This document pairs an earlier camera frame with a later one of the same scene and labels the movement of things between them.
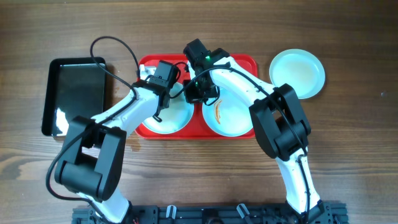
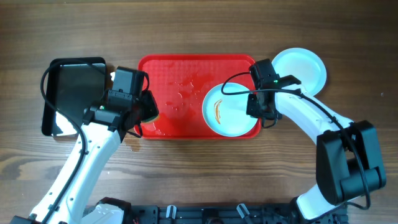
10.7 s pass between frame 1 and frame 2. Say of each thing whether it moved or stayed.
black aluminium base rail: stayed
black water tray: stayed
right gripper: moved
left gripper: moved
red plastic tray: stayed
